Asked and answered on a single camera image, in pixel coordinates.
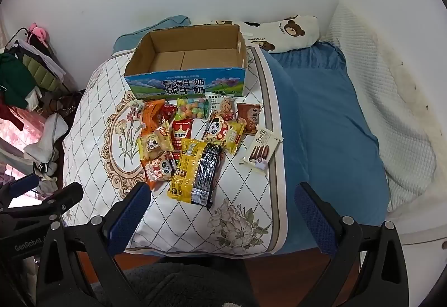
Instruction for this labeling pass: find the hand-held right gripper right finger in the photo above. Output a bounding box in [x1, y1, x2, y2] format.
[294, 182, 410, 307]

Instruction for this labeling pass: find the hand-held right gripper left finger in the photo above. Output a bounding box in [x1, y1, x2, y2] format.
[35, 182, 151, 307]

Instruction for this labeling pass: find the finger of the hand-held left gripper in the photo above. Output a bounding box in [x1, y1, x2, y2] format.
[0, 182, 84, 224]
[0, 172, 41, 210]

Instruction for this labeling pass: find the red panda print packet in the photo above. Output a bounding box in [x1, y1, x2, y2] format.
[141, 151, 177, 189]

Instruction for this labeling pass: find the large yellow snack bag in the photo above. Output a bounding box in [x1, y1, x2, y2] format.
[167, 139, 210, 204]

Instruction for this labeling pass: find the yellow bread snack packet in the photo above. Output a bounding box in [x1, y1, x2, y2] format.
[137, 125, 174, 163]

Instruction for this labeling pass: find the white chocolate stick box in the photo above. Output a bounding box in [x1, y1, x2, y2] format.
[239, 128, 283, 177]

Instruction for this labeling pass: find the black snack bag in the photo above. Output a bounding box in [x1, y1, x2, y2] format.
[190, 144, 224, 208]

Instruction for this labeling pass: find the red crown print packet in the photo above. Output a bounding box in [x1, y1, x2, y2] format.
[170, 119, 194, 152]

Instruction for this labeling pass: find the orange snack packet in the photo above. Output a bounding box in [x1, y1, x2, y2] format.
[141, 100, 165, 135]

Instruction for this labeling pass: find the small white red snack packet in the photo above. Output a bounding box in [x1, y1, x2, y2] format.
[129, 100, 145, 119]

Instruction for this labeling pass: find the brown snack packet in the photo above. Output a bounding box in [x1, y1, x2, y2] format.
[237, 103, 262, 136]

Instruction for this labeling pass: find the yellow panda print packet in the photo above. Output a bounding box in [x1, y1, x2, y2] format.
[203, 113, 245, 156]

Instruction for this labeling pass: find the colourful candy ball bag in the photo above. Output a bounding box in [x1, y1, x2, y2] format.
[175, 98, 210, 121]

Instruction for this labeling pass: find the white cookie packet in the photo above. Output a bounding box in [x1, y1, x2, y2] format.
[206, 95, 235, 121]

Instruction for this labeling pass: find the printed cardboard box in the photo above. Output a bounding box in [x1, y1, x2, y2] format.
[125, 24, 248, 100]

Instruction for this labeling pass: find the red patterned cloth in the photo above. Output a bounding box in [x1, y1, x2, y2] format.
[0, 104, 47, 171]

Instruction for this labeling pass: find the white crumpled cloth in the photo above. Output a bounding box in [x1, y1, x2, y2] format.
[24, 113, 68, 164]

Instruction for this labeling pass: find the dark grey fleece clothing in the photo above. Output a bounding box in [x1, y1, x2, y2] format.
[120, 258, 254, 307]

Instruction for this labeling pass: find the blue blanket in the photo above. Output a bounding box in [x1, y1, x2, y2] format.
[269, 40, 390, 255]

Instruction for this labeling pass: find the dark green garment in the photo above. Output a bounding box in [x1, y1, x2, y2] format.
[0, 54, 36, 109]

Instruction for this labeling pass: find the olive puffer garment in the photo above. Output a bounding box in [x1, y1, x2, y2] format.
[21, 55, 61, 93]

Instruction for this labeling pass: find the white knit blanket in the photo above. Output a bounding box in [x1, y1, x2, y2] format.
[319, 1, 437, 213]

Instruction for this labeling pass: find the pink plush toy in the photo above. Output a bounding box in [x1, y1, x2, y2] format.
[28, 23, 49, 42]

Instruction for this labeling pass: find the light blue pillow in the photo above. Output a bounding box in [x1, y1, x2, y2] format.
[112, 15, 191, 56]

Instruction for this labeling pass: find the bear print pillow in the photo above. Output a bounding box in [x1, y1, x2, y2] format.
[206, 15, 320, 53]

